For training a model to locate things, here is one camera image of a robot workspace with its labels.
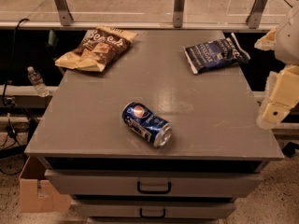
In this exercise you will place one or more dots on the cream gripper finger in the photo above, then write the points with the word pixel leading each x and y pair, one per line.
pixel 271 115

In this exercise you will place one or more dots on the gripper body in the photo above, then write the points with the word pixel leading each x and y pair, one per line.
pixel 288 44

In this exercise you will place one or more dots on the blue chip bag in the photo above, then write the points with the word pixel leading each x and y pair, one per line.
pixel 215 54

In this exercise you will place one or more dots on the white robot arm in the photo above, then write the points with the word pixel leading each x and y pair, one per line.
pixel 283 40

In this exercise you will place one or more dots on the brown chip bag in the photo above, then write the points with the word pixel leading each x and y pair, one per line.
pixel 98 48

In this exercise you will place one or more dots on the grey drawer cabinet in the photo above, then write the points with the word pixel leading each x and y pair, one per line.
pixel 212 115

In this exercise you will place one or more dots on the blue pepsi can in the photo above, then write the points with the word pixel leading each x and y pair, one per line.
pixel 146 124

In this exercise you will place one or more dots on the lower grey drawer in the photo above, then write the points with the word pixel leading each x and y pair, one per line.
pixel 152 209

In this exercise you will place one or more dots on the grey drawer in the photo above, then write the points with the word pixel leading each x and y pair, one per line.
pixel 152 209
pixel 153 183

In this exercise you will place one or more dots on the upper grey drawer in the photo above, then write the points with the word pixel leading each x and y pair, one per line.
pixel 153 183

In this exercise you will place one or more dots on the clear plastic water bottle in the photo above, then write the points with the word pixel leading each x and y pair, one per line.
pixel 37 82

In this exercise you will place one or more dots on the cardboard box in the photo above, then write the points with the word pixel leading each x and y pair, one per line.
pixel 37 194

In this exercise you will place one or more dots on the right metal bracket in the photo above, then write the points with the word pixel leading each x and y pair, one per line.
pixel 254 19

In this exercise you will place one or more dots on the metal bracket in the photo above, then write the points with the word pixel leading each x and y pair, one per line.
pixel 64 13
pixel 254 19
pixel 178 13

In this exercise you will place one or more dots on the middle metal bracket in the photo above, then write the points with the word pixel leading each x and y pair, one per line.
pixel 178 13

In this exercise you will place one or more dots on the left metal bracket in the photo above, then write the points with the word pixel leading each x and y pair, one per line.
pixel 64 13

